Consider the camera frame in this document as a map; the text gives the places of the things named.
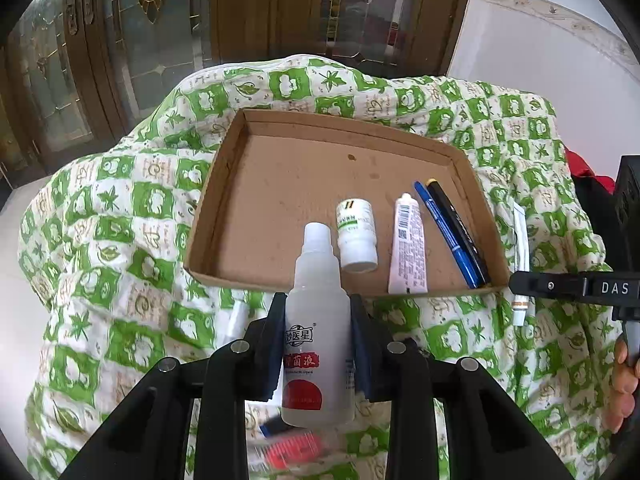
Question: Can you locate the small white cream tube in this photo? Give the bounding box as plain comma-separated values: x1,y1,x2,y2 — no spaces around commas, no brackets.
512,204,529,327

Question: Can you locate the clear case red insert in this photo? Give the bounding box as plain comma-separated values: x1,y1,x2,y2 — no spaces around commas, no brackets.
247,431,340,472

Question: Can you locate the white dropper bottle red label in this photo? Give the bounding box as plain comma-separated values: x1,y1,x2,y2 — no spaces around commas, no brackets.
281,222,355,428

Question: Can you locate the pink white ointment tube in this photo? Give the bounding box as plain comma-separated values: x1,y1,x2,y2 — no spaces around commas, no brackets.
387,193,427,295

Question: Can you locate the black marker yellow cap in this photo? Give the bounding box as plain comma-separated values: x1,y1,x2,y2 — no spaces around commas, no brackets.
426,179,490,288

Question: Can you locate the blue marker pen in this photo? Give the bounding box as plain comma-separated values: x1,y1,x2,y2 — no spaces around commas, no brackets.
413,181,480,288

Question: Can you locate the white pill bottle green label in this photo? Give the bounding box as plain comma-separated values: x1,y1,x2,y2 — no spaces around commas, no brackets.
336,198,378,274

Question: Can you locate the black marker blue cap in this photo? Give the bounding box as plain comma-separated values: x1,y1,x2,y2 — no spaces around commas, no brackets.
259,415,296,439

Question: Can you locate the white marker pen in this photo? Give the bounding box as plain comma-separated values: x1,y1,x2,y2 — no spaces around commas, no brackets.
224,300,250,344

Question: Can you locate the person right hand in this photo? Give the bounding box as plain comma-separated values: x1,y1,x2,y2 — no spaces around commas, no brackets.
604,337,639,434

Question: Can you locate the red black cloth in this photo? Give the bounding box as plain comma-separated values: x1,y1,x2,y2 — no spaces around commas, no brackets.
565,148,620,240

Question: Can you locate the green white patterned quilt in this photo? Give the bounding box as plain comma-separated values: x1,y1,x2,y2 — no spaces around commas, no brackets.
18,54,620,479

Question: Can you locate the shallow cardboard tray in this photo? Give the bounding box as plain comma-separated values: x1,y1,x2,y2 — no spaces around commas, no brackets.
183,110,511,298

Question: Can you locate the wooden glass cabinet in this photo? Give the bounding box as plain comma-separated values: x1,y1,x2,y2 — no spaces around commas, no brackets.
1,0,468,190

